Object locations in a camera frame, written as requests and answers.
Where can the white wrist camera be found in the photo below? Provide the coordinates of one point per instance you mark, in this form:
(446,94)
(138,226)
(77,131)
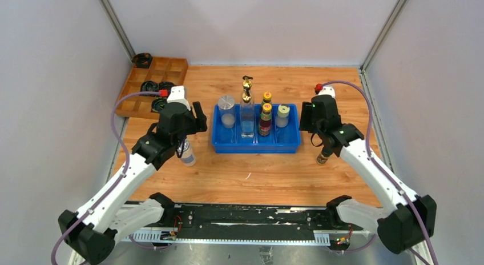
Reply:
(320,89)
(177,94)

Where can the red label sauce bottle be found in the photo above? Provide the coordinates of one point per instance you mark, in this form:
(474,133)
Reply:
(267,98)

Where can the dark coiled roll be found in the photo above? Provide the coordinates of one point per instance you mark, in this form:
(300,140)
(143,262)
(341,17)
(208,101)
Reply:
(149,86)
(165,85)
(158,104)

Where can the clear glass oil bottle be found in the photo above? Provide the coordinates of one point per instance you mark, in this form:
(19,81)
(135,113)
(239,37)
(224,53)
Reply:
(247,115)

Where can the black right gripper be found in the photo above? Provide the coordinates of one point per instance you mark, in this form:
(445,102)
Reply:
(307,113)

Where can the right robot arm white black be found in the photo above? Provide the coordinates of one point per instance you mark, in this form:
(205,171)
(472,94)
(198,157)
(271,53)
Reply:
(378,180)

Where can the dark coiled roll upper left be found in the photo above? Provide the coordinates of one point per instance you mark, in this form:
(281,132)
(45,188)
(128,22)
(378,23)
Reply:
(149,86)

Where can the white bead jar blue label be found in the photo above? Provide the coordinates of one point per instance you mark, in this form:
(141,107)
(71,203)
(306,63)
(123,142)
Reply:
(187,156)

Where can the small black pepper shaker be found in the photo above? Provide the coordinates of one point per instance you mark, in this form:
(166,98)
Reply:
(323,156)

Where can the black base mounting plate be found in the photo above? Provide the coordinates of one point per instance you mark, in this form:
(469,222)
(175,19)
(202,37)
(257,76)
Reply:
(250,223)

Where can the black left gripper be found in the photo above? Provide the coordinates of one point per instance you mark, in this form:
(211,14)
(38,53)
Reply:
(200,120)

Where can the wooden compartment tray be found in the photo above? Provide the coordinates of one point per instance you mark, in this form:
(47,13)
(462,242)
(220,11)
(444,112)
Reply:
(153,74)

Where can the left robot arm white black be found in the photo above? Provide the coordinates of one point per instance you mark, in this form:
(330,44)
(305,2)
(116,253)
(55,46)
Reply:
(113,195)

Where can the green label sauce bottle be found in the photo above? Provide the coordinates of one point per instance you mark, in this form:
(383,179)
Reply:
(265,121)

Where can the glass bottle with brown sauce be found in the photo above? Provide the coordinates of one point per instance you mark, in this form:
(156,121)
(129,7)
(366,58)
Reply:
(247,84)

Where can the blue plastic divided bin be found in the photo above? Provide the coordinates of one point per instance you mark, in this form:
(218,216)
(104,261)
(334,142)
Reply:
(285,140)

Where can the jar with silver lid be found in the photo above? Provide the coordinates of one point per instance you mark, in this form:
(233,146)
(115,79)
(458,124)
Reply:
(226,105)

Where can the aluminium frame rail front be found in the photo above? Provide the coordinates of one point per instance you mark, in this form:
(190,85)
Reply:
(94,233)

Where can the jar with pale yellow lid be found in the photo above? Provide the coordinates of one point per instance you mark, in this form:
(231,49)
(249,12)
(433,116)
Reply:
(283,111)

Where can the dark coiled roll lower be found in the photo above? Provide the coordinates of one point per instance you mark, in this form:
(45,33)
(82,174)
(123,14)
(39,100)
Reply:
(158,104)

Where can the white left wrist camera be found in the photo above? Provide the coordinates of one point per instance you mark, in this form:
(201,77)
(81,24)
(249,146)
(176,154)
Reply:
(177,94)

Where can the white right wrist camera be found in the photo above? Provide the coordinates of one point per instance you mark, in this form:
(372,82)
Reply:
(320,89)

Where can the dark coiled roll upper right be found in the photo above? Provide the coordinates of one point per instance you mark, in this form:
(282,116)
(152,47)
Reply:
(165,85)

